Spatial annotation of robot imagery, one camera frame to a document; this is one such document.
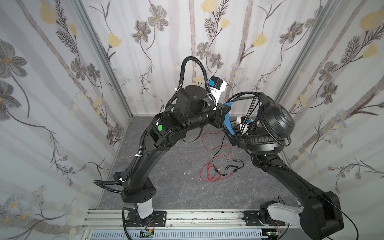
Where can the black over-ear headphones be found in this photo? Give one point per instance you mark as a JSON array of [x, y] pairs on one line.
[[266, 128]]

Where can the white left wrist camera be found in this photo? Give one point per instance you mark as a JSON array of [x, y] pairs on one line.
[[217, 86]]

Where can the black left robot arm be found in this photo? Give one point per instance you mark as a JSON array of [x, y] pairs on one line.
[[191, 109]]

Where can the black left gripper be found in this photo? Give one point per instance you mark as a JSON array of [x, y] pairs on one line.
[[223, 114]]

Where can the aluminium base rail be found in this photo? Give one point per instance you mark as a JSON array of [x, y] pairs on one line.
[[229, 224]]

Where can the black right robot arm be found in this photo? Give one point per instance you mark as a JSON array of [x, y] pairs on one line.
[[319, 214]]

